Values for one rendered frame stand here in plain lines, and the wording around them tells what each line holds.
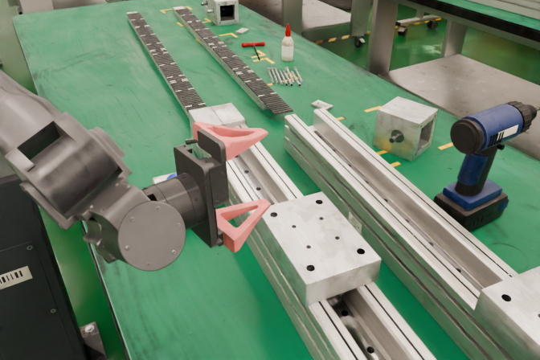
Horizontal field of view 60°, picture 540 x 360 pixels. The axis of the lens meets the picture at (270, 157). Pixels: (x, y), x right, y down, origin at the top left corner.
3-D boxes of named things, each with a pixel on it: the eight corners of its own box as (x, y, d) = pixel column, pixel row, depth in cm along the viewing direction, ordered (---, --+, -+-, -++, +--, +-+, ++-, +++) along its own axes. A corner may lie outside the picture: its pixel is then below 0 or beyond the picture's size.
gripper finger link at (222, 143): (283, 122, 50) (207, 149, 45) (284, 180, 54) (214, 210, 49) (247, 104, 55) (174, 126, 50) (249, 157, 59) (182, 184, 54)
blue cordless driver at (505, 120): (423, 217, 88) (447, 111, 76) (492, 184, 96) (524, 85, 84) (456, 241, 82) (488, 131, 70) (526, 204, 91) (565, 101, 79)
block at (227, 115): (182, 149, 108) (177, 112, 103) (233, 138, 112) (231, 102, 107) (192, 169, 101) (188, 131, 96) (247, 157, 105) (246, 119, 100)
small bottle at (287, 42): (281, 62, 153) (281, 26, 147) (281, 57, 156) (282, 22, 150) (292, 62, 153) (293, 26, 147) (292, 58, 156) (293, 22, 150)
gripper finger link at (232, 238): (284, 178, 54) (214, 209, 49) (284, 229, 57) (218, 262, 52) (249, 157, 58) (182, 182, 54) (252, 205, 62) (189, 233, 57)
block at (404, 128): (366, 149, 107) (371, 112, 102) (391, 132, 115) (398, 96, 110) (407, 166, 102) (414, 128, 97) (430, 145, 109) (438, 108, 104)
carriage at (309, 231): (257, 243, 74) (256, 208, 70) (319, 224, 77) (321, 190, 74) (304, 321, 61) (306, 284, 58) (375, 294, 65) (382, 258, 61)
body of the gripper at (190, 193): (219, 162, 47) (150, 188, 43) (227, 243, 52) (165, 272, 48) (187, 140, 52) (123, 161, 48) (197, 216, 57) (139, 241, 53)
